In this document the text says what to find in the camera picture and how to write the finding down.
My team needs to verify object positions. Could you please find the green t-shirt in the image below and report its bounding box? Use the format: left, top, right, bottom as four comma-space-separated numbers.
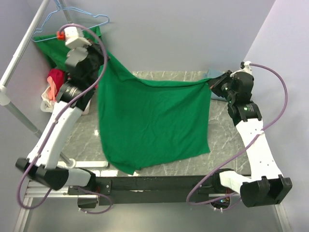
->
35, 24, 108, 72
97, 55, 211, 174

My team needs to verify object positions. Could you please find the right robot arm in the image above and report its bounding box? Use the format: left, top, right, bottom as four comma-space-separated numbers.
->
209, 71, 293, 207

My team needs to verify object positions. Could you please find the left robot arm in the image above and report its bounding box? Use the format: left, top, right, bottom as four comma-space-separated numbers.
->
15, 44, 108, 194

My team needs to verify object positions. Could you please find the red t-shirt in basket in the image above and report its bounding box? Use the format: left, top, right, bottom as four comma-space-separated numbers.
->
48, 69, 69, 86

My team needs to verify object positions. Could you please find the folded blue-grey t-shirt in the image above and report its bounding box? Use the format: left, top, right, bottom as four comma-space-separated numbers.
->
204, 68, 226, 102

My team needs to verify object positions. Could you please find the green t-shirt on hanger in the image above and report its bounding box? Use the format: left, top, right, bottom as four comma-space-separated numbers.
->
35, 24, 108, 72

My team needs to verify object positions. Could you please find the pink garment in basket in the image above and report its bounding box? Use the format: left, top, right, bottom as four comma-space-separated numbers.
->
47, 76, 57, 101

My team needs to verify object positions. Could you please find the white laundry basket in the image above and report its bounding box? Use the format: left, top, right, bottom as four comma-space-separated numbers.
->
41, 84, 82, 113

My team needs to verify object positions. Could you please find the black base beam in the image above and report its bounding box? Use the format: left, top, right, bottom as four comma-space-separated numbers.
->
67, 175, 242, 206

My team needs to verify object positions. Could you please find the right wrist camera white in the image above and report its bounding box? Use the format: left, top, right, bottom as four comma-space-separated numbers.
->
240, 61, 252, 74

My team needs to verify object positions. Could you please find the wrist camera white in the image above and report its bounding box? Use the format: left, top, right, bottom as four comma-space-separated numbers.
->
240, 61, 252, 74
56, 27, 91, 50

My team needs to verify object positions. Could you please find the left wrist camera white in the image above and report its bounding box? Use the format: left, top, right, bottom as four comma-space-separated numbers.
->
56, 27, 91, 50

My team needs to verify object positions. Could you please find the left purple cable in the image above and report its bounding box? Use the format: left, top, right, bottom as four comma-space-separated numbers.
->
18, 23, 114, 215

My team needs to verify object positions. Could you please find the purple cable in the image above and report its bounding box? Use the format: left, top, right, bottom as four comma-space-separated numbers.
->
18, 23, 114, 215
186, 62, 288, 213

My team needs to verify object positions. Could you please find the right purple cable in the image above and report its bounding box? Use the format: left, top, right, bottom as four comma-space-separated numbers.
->
186, 62, 288, 213

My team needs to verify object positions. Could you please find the blue wire hanger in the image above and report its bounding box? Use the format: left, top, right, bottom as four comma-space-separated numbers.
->
31, 0, 110, 43

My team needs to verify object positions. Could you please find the white clothes rack frame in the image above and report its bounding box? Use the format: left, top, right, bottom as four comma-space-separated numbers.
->
0, 0, 109, 170

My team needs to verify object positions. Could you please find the aluminium rail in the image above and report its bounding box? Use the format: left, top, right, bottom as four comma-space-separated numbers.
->
14, 181, 96, 232

